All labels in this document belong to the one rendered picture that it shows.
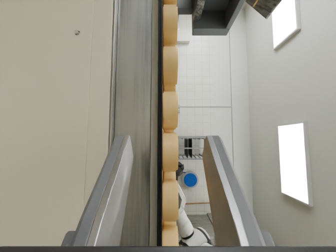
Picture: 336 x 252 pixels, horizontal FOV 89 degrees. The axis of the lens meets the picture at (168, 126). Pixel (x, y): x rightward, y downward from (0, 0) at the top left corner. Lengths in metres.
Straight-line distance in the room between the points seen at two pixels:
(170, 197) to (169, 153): 0.05
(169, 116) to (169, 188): 0.09
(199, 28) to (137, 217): 0.77
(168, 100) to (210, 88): 4.51
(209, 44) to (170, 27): 4.94
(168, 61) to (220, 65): 4.78
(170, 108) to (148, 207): 0.13
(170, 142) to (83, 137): 0.11
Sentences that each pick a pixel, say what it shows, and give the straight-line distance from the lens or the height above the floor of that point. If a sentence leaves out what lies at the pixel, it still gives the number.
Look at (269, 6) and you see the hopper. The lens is 0.89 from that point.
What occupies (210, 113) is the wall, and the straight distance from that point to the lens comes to 4.56.
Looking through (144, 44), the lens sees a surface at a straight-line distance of 0.26.
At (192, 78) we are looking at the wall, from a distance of 4.71.
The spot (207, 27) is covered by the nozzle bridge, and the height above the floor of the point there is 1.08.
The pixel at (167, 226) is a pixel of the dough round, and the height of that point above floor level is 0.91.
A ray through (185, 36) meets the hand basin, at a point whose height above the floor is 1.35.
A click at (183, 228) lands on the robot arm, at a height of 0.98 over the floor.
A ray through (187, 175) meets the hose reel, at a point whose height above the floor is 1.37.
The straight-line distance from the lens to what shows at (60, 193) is 0.26.
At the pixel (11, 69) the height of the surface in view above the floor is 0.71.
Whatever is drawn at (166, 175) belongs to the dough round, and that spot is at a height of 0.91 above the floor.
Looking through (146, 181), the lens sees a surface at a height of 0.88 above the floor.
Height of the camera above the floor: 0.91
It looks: level
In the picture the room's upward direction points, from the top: 90 degrees clockwise
